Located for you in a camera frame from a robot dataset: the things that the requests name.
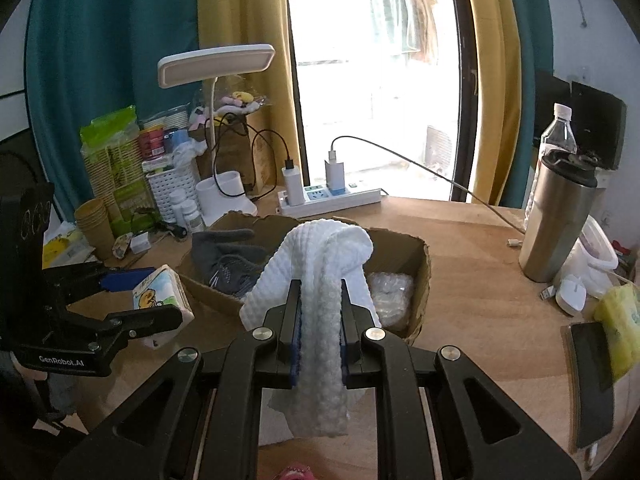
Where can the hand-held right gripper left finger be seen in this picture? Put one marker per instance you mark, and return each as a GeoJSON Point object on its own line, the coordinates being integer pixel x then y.
{"type": "Point", "coordinates": [295, 355]}

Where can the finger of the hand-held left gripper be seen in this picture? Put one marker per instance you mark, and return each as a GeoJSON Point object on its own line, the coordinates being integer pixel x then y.
{"type": "Point", "coordinates": [150, 317]}
{"type": "Point", "coordinates": [117, 280]}

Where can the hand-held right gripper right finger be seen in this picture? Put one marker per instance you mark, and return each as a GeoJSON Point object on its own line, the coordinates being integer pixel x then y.
{"type": "Point", "coordinates": [352, 330]}

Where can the cartoon print tissue pack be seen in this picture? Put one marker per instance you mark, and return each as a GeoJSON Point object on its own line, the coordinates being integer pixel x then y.
{"type": "Point", "coordinates": [160, 290]}

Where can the white waffle towel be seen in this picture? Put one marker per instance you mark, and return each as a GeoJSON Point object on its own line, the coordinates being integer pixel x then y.
{"type": "Point", "coordinates": [320, 310]}

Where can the clear bubble wrap bag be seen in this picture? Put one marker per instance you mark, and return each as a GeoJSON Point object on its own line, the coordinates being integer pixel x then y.
{"type": "Point", "coordinates": [392, 295]}

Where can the brown cardboard box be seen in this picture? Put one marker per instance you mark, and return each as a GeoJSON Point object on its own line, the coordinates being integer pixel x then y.
{"type": "Point", "coordinates": [395, 255]}

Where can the grey knit gloves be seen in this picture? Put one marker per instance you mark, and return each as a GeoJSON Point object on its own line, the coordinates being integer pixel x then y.
{"type": "Point", "coordinates": [225, 260]}

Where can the small cartoon packet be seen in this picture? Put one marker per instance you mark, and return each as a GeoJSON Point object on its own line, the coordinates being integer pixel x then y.
{"type": "Point", "coordinates": [122, 247]}

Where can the small white box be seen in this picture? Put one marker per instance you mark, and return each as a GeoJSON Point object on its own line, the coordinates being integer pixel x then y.
{"type": "Point", "coordinates": [141, 243]}

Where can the stack of brown paper cups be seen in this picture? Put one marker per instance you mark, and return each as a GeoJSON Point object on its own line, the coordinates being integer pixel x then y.
{"type": "Point", "coordinates": [95, 225]}

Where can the tall white pill bottle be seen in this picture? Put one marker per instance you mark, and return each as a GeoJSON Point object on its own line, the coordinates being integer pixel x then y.
{"type": "Point", "coordinates": [176, 205]}

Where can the short white pill bottle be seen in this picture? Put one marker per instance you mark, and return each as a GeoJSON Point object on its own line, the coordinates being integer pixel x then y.
{"type": "Point", "coordinates": [191, 217]}

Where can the white perforated basket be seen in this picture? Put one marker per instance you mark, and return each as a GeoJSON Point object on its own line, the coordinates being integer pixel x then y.
{"type": "Point", "coordinates": [170, 185]}

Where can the pink knit toy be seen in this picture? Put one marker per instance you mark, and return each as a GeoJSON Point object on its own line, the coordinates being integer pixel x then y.
{"type": "Point", "coordinates": [295, 472]}

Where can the green bag of paper cups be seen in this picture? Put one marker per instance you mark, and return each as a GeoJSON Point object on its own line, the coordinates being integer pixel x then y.
{"type": "Point", "coordinates": [112, 160]}

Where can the white power strip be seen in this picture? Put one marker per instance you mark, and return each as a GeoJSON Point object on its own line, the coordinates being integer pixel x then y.
{"type": "Point", "coordinates": [350, 196]}

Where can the red can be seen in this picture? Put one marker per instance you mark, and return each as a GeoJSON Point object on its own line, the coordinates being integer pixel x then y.
{"type": "Point", "coordinates": [152, 144]}

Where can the blue cup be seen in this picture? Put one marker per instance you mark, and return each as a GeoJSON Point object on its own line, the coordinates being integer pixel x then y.
{"type": "Point", "coordinates": [176, 142]}

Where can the brown paper bag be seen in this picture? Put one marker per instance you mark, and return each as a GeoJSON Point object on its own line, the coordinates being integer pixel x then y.
{"type": "Point", "coordinates": [235, 160]}

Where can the yellow pink plush toy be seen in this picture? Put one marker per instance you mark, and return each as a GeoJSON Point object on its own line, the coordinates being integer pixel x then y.
{"type": "Point", "coordinates": [240, 100]}

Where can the white computer mouse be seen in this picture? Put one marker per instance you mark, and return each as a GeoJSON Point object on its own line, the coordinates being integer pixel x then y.
{"type": "Point", "coordinates": [571, 295]}

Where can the wide teal curtain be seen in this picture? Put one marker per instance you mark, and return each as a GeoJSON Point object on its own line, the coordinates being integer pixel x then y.
{"type": "Point", "coordinates": [110, 50]}

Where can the stainless steel tumbler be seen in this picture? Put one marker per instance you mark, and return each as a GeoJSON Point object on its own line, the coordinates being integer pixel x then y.
{"type": "Point", "coordinates": [555, 225]}

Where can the white desk lamp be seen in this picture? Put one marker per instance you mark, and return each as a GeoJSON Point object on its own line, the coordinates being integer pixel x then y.
{"type": "Point", "coordinates": [215, 60]}

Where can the black smartphone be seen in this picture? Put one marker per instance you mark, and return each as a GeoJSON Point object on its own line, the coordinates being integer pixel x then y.
{"type": "Point", "coordinates": [592, 385]}

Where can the white plastic container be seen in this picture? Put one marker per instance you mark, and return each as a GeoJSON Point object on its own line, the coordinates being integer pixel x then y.
{"type": "Point", "coordinates": [597, 255]}

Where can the yellow wipes pack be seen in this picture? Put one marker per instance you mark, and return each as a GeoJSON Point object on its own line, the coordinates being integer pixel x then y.
{"type": "Point", "coordinates": [620, 325]}

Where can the narrow yellow curtain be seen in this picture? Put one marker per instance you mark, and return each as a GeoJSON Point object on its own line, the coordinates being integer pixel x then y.
{"type": "Point", "coordinates": [492, 85]}

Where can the clear water bottle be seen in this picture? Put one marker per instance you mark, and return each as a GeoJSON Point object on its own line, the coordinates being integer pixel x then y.
{"type": "Point", "coordinates": [557, 135]}

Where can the wide yellow curtain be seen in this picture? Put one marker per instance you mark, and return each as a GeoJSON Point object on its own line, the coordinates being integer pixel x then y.
{"type": "Point", "coordinates": [245, 10]}

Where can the hanging laundry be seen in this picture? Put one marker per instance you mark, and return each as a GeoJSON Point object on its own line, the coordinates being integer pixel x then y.
{"type": "Point", "coordinates": [400, 15]}

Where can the black appliance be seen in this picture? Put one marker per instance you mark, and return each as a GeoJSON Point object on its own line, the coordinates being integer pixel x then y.
{"type": "Point", "coordinates": [600, 115]}

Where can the narrow teal curtain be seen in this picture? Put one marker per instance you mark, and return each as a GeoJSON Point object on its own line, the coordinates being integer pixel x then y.
{"type": "Point", "coordinates": [532, 35]}

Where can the black door frame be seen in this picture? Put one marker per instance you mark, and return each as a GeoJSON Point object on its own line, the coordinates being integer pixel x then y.
{"type": "Point", "coordinates": [465, 110]}

